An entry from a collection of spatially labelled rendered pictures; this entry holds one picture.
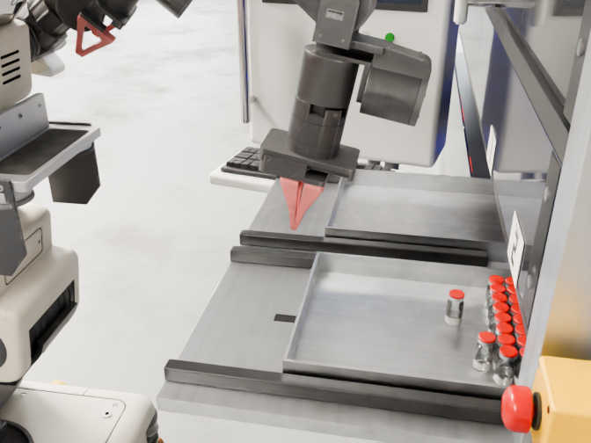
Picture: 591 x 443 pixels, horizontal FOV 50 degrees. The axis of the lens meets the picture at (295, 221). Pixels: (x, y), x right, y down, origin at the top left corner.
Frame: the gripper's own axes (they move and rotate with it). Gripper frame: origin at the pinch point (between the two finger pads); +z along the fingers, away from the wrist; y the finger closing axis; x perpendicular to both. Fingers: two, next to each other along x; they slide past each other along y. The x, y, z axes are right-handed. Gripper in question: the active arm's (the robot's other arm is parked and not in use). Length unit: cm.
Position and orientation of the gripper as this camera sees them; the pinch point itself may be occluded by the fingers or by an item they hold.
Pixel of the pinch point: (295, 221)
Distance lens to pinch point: 71.9
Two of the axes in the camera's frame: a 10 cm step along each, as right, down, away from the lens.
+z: -1.9, 8.6, 4.8
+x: 1.7, -4.5, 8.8
